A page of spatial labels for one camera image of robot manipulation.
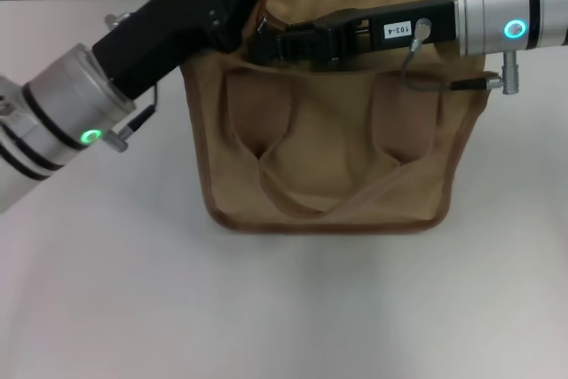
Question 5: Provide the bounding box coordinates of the right arm gripper cable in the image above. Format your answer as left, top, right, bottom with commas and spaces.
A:
401, 17, 520, 95

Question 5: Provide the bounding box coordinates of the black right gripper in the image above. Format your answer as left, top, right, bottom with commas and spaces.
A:
277, 0, 458, 70

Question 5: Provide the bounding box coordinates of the left arm gripper cable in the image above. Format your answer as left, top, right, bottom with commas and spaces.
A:
104, 85, 161, 154

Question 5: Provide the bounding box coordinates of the khaki canvas food bag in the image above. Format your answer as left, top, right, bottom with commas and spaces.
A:
180, 0, 501, 234

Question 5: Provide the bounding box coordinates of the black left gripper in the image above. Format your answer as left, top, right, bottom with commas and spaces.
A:
91, 0, 265, 100

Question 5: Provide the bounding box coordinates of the arm gripper cable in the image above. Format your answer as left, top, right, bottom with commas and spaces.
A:
401, 17, 520, 95
104, 85, 161, 154

